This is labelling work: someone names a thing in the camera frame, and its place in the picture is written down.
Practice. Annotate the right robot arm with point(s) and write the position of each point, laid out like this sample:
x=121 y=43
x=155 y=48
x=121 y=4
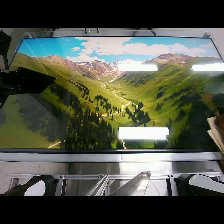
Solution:
x=200 y=185

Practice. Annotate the pale folded garment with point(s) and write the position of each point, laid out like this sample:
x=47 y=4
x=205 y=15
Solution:
x=216 y=138

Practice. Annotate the silver frame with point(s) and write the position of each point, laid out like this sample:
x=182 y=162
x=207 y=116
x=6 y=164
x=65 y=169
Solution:
x=110 y=166

